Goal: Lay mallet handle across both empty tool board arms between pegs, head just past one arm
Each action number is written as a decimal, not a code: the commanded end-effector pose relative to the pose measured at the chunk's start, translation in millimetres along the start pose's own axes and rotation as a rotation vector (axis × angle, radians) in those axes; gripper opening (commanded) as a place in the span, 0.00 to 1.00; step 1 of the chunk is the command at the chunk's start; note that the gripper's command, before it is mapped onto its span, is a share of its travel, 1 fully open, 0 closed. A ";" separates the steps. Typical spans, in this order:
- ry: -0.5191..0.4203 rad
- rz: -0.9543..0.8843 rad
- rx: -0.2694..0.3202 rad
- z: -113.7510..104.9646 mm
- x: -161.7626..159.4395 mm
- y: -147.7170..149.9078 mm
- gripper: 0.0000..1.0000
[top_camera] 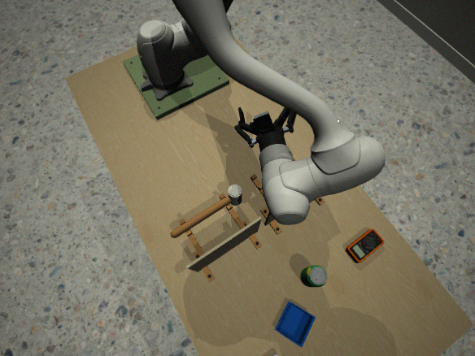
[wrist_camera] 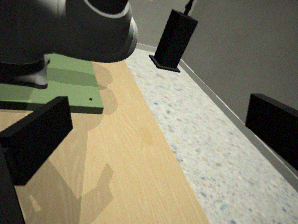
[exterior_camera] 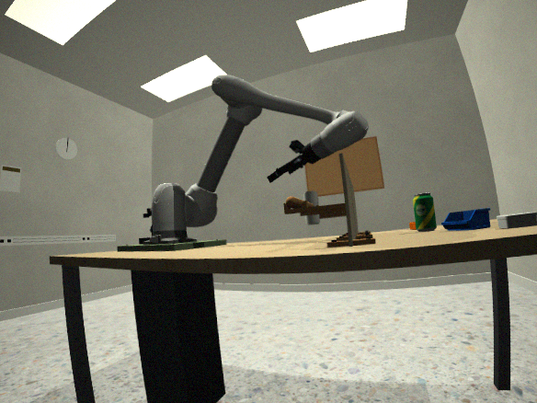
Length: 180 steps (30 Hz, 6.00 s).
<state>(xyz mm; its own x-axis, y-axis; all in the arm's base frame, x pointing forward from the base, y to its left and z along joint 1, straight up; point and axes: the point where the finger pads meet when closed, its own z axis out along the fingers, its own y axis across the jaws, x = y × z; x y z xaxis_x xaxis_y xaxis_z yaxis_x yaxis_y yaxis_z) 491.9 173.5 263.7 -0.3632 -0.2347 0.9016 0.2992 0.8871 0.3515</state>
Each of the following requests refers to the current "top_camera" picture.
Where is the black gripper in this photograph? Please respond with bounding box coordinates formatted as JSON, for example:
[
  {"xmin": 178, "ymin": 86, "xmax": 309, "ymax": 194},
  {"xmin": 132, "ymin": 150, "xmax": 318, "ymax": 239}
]
[{"xmin": 234, "ymin": 107, "xmax": 297, "ymax": 153}]

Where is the blue plastic bin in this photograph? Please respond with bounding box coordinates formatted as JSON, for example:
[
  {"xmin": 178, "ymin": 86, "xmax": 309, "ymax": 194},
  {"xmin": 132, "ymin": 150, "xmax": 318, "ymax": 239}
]
[{"xmin": 275, "ymin": 302, "xmax": 316, "ymax": 347}]

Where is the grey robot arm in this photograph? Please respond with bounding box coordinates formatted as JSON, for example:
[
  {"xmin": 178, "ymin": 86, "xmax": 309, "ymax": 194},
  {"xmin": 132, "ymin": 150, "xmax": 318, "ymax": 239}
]
[{"xmin": 137, "ymin": 0, "xmax": 386, "ymax": 225}]

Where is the green drink can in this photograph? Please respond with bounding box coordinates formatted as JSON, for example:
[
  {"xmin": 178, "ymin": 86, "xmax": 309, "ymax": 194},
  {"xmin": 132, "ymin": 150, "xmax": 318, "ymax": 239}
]
[{"xmin": 300, "ymin": 265, "xmax": 327, "ymax": 287}]

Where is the orange digital multimeter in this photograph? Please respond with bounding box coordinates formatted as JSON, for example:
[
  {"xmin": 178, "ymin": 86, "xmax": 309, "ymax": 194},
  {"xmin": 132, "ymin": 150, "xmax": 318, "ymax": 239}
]
[{"xmin": 345, "ymin": 228, "xmax": 384, "ymax": 263}]

